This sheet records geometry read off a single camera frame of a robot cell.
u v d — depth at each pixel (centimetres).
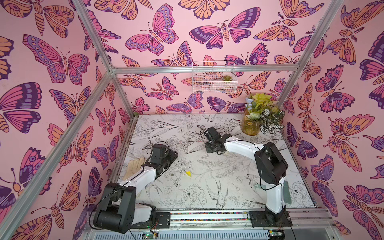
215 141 74
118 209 42
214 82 106
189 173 88
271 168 51
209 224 73
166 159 77
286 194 81
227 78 92
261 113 87
